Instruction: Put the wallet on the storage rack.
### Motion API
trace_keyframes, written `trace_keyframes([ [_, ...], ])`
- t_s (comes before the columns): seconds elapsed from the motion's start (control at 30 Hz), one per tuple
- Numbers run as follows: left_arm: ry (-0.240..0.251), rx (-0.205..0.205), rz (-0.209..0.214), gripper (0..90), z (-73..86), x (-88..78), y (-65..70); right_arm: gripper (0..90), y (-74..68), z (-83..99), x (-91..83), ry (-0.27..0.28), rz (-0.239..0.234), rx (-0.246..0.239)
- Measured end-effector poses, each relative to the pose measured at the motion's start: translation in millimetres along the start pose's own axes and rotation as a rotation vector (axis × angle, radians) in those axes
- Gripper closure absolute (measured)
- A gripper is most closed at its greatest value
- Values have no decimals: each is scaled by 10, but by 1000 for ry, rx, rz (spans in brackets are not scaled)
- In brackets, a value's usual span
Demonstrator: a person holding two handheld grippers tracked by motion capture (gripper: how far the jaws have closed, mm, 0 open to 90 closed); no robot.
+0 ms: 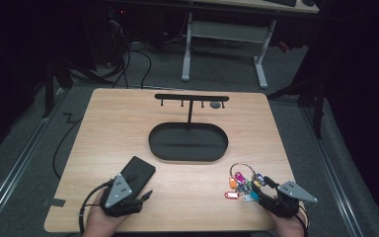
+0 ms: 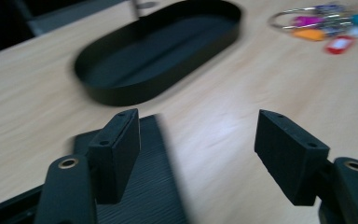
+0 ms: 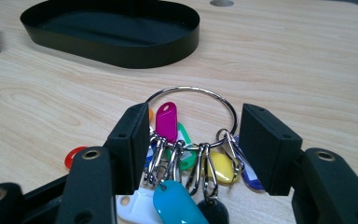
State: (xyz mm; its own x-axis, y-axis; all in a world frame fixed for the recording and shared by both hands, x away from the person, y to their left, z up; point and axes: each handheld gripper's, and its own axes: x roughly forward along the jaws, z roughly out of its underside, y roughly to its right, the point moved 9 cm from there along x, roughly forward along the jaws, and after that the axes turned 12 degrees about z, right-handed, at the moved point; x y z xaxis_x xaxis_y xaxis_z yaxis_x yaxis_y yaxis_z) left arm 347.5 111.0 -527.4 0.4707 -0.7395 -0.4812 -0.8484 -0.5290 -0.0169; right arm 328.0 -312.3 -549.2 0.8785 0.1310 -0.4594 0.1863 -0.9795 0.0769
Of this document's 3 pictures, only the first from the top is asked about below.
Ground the black keyboard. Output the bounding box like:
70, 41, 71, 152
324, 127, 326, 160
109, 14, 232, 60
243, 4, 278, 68
265, 0, 298, 8

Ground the bundle of black cables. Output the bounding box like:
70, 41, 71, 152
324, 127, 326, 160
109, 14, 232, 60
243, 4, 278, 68
107, 13, 153, 90

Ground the person's left hand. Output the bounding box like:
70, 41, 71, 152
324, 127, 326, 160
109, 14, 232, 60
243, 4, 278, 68
82, 192, 128, 237

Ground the left hand-held gripper cable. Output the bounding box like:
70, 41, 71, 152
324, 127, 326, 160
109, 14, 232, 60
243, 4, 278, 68
78, 182, 113, 235

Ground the hand-held gripper cable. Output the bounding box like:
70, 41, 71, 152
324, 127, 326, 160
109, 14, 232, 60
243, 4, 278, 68
294, 203, 311, 230
78, 182, 113, 235

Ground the white-legged desk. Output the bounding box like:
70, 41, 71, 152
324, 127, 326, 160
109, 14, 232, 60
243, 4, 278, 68
180, 0, 320, 90

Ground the black floor cable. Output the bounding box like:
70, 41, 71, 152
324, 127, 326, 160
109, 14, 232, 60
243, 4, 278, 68
52, 113, 84, 181

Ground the black tape patch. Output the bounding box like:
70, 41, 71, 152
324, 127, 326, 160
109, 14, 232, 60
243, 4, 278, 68
49, 197, 67, 208

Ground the key ring with coloured tags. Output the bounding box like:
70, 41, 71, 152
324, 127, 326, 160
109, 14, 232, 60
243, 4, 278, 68
224, 162, 266, 203

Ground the person's right hand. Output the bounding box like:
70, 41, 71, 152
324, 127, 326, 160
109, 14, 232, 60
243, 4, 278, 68
265, 209, 307, 237

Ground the black smartphone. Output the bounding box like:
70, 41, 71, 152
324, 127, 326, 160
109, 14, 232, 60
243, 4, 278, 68
119, 155, 157, 200

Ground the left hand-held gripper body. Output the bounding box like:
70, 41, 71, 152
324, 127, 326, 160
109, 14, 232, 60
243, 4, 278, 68
99, 173, 145, 218

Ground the black metal stand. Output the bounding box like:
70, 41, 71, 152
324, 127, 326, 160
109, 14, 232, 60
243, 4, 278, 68
41, 53, 114, 119
266, 73, 328, 140

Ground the metal floor rail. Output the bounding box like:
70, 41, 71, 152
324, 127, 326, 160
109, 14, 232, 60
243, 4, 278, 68
300, 106, 365, 237
0, 88, 65, 229

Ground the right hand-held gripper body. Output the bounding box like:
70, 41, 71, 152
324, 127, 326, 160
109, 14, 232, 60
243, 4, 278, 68
259, 180, 319, 219

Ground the right hand-held gripper cable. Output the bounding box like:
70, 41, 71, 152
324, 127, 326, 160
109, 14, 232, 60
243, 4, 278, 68
294, 203, 311, 230

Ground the black key stand with tray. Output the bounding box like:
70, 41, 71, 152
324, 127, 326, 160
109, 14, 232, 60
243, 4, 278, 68
148, 93, 230, 163

